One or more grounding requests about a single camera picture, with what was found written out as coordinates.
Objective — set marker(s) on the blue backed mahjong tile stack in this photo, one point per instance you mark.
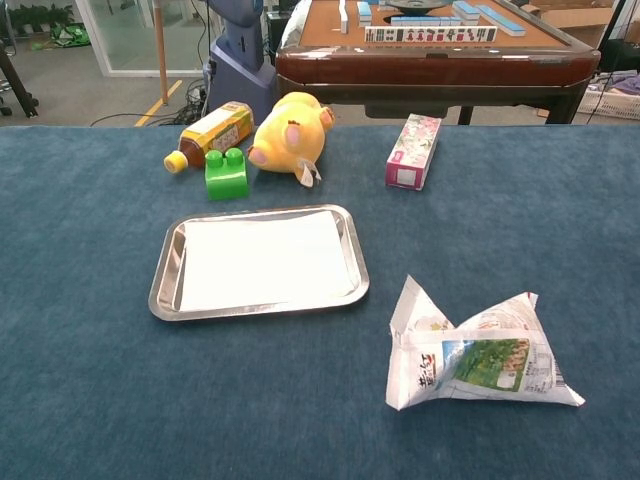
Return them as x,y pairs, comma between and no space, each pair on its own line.
364,14

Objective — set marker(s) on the pink floral carton box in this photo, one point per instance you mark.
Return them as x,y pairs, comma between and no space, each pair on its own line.
412,150

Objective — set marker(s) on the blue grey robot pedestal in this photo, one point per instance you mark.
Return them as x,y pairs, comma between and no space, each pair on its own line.
240,75

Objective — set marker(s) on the yellow plush toy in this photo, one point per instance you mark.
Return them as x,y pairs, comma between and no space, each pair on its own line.
290,140

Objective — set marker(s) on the brown mahjong table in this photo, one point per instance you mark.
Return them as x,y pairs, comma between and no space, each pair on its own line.
430,65

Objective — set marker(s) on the white plastic basket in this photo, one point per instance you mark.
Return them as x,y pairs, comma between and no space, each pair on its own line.
610,102

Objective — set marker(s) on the blue backed mahjong tile row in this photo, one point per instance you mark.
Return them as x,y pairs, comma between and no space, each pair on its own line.
425,21
500,20

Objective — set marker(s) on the cardboard box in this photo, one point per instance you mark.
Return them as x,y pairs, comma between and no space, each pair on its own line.
575,20

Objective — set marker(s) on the white faced mahjong tile row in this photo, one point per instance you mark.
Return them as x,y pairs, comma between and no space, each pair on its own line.
430,34

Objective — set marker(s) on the tea bottle with yellow cap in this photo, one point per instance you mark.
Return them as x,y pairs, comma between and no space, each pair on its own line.
215,132

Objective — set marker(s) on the white paper sheet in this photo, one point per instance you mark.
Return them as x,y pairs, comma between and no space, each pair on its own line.
265,260

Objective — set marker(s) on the wooden pole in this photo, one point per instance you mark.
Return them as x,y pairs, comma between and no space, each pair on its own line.
161,50

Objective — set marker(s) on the rectangular metal tray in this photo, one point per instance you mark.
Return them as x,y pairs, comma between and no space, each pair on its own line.
164,295

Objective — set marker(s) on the black stand leg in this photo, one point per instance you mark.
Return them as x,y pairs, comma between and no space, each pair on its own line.
17,85

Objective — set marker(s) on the crumpled white food bag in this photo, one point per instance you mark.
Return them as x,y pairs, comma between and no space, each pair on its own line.
475,370

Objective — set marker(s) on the green bag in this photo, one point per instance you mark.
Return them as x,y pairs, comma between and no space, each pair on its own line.
70,36

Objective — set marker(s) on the green toy building brick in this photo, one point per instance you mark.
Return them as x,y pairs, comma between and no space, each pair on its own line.
226,180

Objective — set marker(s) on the green potted plants row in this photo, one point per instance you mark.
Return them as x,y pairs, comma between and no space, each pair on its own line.
40,15

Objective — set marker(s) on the blue carpet table cover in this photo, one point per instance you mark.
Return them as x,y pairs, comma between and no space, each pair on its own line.
100,350

